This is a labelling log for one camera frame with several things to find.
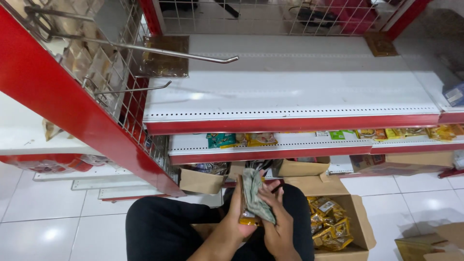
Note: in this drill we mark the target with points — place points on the person's left hand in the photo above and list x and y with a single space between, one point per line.
235 217

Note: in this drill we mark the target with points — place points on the person's right hand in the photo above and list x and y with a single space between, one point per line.
277 228

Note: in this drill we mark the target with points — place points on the person's right fingers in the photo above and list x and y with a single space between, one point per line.
272 192

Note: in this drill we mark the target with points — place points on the grey cleaning cloth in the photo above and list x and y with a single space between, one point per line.
255 195

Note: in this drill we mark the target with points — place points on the cardboard box folded flap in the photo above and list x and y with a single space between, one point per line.
302 167

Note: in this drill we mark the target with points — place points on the yellow printed snack packet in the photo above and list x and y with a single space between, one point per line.
259 139

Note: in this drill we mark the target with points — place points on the pile of gold packets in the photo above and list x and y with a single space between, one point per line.
330 224

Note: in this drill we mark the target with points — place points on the small brown cardboard box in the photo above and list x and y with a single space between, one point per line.
201 181

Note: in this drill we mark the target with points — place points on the teal snack packet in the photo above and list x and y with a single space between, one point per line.
220 140

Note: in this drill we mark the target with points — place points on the open cardboard box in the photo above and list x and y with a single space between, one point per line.
357 214

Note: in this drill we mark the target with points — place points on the green snack packet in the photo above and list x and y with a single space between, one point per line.
339 135

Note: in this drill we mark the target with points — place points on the red white store shelf unit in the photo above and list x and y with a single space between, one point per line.
290 90

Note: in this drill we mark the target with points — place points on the printed flat cardboard carton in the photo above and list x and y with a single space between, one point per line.
398 164

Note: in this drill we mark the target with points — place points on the row of yellow snack packets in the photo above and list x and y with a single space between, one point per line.
409 133

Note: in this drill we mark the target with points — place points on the cardboard box gold panel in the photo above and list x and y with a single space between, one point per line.
431 244

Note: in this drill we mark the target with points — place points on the large gold foil packet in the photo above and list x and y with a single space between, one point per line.
166 56

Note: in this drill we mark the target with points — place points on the short metal display hook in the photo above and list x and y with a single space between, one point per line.
134 89

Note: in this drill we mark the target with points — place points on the small gold foil packet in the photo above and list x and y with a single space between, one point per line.
380 44

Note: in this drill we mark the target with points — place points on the long metal display hook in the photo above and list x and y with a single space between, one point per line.
145 49

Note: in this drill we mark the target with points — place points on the blue white carton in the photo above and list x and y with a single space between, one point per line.
455 95

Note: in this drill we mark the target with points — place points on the red plastic packets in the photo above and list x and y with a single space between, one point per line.
54 163

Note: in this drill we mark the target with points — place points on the beige packet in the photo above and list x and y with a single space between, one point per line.
52 129

